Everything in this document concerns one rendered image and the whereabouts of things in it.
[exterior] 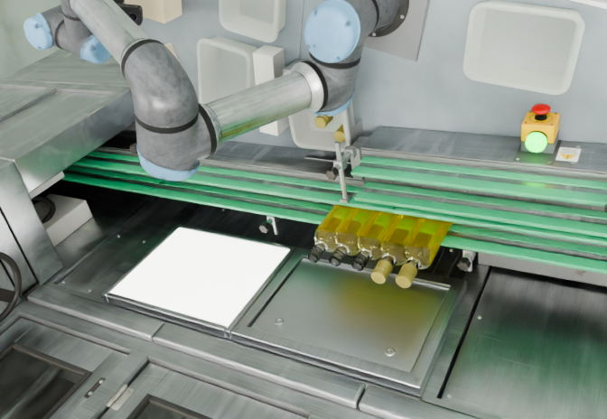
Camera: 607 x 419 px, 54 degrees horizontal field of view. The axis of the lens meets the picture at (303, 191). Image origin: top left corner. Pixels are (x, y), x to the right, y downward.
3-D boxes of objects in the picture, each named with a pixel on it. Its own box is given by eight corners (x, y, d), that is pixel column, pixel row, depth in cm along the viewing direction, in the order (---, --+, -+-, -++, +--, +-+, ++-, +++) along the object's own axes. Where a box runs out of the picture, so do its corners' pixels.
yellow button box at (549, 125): (527, 136, 141) (520, 152, 136) (527, 107, 138) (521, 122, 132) (558, 139, 138) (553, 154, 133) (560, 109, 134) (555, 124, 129)
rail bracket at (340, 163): (351, 185, 157) (331, 211, 149) (343, 128, 149) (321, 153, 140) (362, 187, 156) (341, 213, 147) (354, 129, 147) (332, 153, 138)
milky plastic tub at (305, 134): (308, 133, 172) (294, 147, 166) (294, 58, 160) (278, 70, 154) (363, 137, 164) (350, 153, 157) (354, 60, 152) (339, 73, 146)
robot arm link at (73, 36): (88, 27, 127) (48, 10, 130) (94, 72, 135) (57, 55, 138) (113, 13, 132) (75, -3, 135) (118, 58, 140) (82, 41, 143)
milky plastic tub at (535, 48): (481, -12, 130) (471, 1, 123) (593, 2, 121) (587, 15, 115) (471, 64, 140) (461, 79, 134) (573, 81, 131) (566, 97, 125)
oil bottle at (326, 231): (349, 205, 162) (312, 253, 147) (346, 188, 159) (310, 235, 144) (368, 209, 160) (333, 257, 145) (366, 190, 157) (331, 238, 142)
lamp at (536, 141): (526, 147, 135) (523, 153, 133) (527, 129, 133) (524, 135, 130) (547, 149, 133) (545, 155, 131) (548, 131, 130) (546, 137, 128)
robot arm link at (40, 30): (51, 58, 136) (23, 45, 139) (86, 41, 144) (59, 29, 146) (45, 26, 131) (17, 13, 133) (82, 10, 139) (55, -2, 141)
